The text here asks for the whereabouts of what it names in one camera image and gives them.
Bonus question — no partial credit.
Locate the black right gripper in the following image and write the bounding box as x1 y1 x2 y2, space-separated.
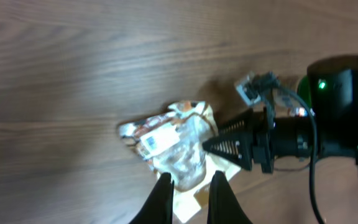
202 108 310 224

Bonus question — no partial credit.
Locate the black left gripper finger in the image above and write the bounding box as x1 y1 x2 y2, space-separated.
129 172 175 224

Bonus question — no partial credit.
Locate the brown beige cookie pouch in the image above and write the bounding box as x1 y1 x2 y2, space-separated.
118 100 240 223

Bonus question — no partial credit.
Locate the green lid jar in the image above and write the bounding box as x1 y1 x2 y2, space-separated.
297 76 311 107

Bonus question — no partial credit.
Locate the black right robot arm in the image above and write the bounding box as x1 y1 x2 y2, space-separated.
203 55 358 223

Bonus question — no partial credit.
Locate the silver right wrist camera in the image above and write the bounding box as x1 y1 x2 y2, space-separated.
234 72 280 106

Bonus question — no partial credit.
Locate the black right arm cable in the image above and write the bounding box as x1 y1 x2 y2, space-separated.
272 85 326 224

